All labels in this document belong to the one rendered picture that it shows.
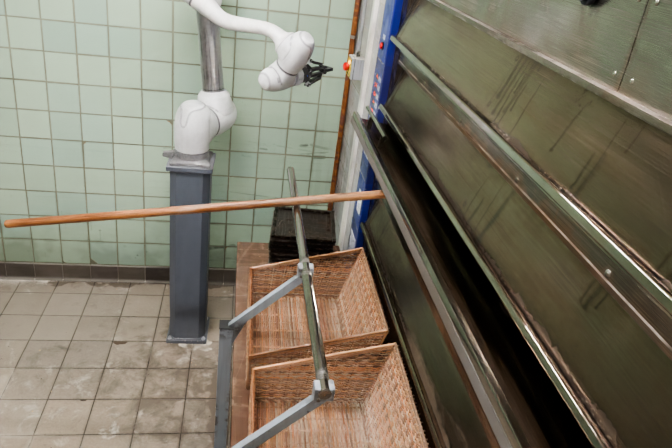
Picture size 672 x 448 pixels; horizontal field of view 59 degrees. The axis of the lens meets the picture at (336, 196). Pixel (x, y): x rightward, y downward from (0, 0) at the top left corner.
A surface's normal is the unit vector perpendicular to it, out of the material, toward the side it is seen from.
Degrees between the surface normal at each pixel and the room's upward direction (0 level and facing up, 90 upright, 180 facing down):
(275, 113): 90
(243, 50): 90
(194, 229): 90
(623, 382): 70
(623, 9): 90
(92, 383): 0
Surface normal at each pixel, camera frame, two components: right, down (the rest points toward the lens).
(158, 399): 0.12, -0.90
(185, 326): 0.11, 0.44
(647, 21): -0.98, -0.04
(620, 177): -0.88, -0.36
